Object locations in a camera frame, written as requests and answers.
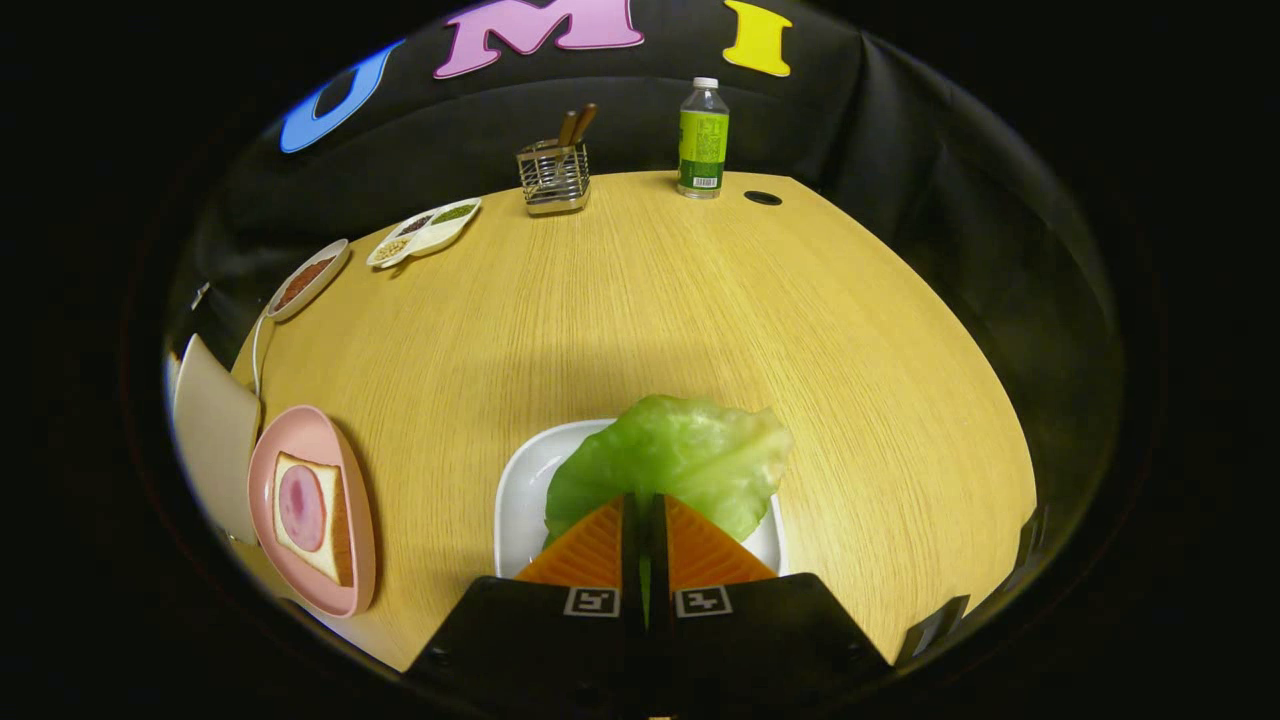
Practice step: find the white square plate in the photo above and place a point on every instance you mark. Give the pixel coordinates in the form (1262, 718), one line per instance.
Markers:
(525, 490)

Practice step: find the green-label plastic bottle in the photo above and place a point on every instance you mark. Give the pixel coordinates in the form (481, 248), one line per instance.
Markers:
(703, 140)

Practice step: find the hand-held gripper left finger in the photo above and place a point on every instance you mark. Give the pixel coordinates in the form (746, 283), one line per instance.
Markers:
(632, 540)

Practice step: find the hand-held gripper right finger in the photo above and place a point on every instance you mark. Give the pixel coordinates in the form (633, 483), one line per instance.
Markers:
(658, 540)

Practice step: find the white round plate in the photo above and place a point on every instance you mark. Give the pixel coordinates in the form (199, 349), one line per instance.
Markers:
(336, 254)

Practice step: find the brown cooked meat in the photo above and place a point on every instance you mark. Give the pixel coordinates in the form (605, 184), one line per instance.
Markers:
(305, 282)

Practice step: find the white bread slice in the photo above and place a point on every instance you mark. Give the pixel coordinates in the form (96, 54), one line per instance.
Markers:
(318, 563)

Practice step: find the pink plate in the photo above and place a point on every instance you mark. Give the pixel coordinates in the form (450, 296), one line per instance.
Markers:
(300, 430)

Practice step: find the pink ham slice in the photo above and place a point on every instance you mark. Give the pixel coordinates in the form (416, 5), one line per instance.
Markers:
(302, 508)

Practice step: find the white toaster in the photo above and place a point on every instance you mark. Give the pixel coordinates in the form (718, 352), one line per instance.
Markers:
(215, 430)

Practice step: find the white divided seasoning dish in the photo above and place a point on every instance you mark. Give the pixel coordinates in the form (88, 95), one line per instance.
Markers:
(430, 240)

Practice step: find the green lettuce leaf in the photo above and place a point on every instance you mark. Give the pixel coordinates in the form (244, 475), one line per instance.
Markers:
(670, 450)

